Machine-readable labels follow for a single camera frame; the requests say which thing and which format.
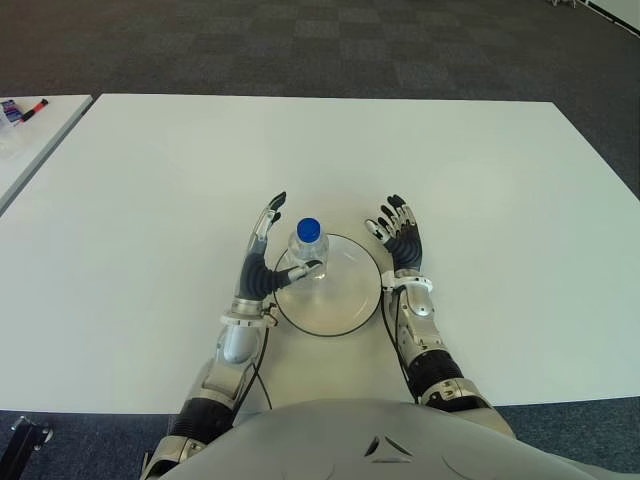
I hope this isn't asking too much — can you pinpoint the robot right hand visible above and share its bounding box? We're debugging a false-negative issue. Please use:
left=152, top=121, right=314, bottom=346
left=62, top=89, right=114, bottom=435
left=363, top=193, right=425, bottom=274

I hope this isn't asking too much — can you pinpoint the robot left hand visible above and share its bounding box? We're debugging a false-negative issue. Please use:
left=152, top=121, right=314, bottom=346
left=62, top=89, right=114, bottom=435
left=234, top=189, right=324, bottom=304

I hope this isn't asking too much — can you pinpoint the clear water bottle blue cap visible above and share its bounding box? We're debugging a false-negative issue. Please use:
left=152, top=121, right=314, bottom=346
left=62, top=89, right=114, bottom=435
left=286, top=217, right=331, bottom=281

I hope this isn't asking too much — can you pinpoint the white plate black rim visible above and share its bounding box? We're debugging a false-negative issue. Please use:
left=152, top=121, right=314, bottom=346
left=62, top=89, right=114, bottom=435
left=273, top=233, right=385, bottom=338

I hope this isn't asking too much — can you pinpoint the grey robot torso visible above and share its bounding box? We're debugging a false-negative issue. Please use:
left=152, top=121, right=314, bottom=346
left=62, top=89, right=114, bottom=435
left=164, top=397, right=640, bottom=480

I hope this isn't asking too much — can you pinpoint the black stand foot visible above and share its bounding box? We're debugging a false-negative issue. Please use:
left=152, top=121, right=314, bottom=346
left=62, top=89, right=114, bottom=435
left=0, top=414, right=55, bottom=480

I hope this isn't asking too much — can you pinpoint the red black marker pen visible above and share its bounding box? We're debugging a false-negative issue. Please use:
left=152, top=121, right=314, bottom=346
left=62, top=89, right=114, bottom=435
left=18, top=98, right=50, bottom=123

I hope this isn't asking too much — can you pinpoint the clear plastic bag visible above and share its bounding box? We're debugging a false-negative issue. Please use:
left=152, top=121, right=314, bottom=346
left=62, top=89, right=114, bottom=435
left=0, top=112, right=24, bottom=159

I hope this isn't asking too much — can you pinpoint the blue packet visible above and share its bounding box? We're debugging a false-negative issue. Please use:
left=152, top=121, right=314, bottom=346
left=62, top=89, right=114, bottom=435
left=0, top=98, right=24, bottom=124

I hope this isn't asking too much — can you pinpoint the white background table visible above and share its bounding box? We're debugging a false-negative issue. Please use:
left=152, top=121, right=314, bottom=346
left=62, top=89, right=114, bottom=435
left=589, top=0, right=640, bottom=31

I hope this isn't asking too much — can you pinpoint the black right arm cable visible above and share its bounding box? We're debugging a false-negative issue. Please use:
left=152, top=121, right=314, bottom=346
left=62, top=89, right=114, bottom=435
left=381, top=286, right=419, bottom=404

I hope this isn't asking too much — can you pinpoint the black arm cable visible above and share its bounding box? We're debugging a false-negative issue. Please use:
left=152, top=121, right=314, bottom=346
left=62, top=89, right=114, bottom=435
left=381, top=286, right=419, bottom=404
left=248, top=319, right=275, bottom=409

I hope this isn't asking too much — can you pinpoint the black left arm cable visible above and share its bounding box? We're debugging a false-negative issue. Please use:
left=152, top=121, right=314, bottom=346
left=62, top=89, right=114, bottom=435
left=248, top=319, right=275, bottom=409

